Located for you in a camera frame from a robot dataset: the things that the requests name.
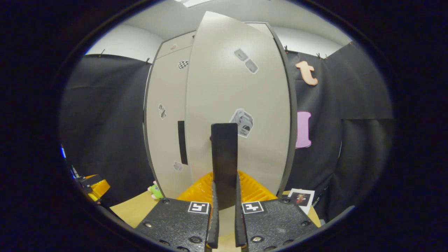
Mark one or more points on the beige cabinet door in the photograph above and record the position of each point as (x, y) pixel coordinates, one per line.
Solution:
(217, 87)
(164, 140)

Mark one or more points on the green and pink plush toy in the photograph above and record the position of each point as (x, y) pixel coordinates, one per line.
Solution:
(155, 192)

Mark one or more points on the white book with portrait cover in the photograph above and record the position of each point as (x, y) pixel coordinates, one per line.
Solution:
(308, 194)

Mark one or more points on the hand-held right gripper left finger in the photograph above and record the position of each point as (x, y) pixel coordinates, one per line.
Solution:
(214, 231)

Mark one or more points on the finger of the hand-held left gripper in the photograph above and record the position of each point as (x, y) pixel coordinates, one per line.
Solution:
(89, 181)
(100, 189)

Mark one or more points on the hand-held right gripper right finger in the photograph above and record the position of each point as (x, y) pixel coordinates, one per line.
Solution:
(239, 231)

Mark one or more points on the ceiling light panel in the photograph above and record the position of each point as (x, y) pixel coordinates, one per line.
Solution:
(192, 2)

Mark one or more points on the black backdrop cloth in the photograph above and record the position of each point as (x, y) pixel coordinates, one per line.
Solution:
(105, 122)

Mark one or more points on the double-door shoe cabinet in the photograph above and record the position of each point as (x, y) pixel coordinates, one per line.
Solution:
(294, 122)

